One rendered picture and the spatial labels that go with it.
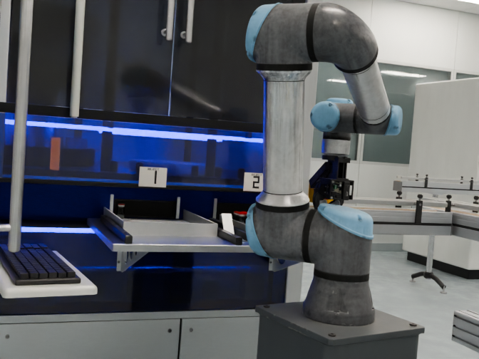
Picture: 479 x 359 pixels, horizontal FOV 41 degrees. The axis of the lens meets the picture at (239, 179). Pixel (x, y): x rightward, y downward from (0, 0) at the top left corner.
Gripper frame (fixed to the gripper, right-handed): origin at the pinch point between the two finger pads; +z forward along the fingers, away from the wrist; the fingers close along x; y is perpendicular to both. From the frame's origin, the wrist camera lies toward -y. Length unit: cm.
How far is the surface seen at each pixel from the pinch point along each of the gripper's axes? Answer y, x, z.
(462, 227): -43, 82, 4
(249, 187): -35.9, -9.4, -7.8
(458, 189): -305, 295, 1
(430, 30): -496, 390, -179
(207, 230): -10.0, -30.8, 3.0
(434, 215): -47, 72, 0
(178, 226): -10.0, -39.2, 2.2
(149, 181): -36, -42, -8
